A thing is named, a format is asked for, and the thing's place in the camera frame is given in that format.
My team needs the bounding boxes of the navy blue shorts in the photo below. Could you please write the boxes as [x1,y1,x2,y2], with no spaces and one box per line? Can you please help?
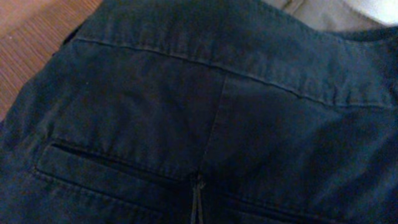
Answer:
[1,1,397,223]

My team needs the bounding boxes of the folded grey shorts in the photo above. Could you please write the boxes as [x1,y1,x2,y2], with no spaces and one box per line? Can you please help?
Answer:
[262,0,385,32]

